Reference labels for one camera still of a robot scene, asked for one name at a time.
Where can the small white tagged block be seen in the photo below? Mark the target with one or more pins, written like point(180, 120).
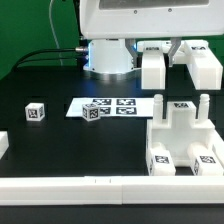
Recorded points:
point(35, 111)

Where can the white tagged cube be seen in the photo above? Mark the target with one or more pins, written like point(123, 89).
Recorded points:
point(90, 112)

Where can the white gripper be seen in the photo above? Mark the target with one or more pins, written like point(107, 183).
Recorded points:
point(123, 19)

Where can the white barrier rail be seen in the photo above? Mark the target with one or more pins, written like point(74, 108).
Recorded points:
point(219, 147)
point(112, 190)

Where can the white right barrier rail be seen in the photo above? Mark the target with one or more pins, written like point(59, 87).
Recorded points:
point(219, 147)

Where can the white chair seat frame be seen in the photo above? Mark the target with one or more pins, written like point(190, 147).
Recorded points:
point(184, 124)

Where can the white part at left edge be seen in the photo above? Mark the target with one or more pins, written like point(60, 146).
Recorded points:
point(4, 144)

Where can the white chair back assembly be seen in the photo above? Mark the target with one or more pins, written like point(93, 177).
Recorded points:
point(204, 68)

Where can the white front barrier rail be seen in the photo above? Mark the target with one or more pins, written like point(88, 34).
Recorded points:
point(112, 190)

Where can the white sheet with tags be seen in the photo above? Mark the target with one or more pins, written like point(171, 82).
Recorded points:
point(114, 107)

